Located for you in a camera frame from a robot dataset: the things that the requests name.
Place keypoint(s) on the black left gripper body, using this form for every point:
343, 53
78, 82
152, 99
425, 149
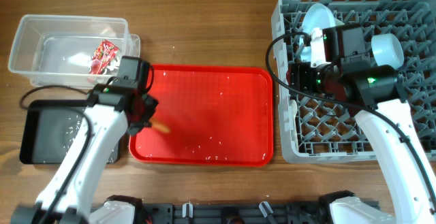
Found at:
144, 112

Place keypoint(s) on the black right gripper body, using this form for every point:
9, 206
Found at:
298, 77

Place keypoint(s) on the green bowl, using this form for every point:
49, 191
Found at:
338, 23

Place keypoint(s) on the light blue plate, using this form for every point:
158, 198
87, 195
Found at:
320, 16

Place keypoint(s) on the orange carrot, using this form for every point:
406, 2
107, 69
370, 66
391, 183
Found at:
159, 126

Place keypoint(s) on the light blue bowl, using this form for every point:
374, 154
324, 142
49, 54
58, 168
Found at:
387, 50

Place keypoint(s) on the red snack wrapper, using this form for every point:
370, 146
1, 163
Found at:
106, 47

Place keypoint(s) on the white plastic spoon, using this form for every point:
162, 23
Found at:
293, 112

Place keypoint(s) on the black waste tray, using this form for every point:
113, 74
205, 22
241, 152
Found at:
42, 140

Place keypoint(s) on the grey dishwasher rack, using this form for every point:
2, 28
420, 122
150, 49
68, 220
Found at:
325, 132

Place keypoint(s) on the crumpled white tissue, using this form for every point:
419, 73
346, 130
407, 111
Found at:
104, 64

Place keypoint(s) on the rice and peanut shells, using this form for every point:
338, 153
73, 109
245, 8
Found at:
71, 130

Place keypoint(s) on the clear plastic bin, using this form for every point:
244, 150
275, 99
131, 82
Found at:
54, 49

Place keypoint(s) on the red serving tray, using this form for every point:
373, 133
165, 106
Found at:
216, 115

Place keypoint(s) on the black mounting rail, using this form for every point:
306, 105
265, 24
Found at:
221, 212

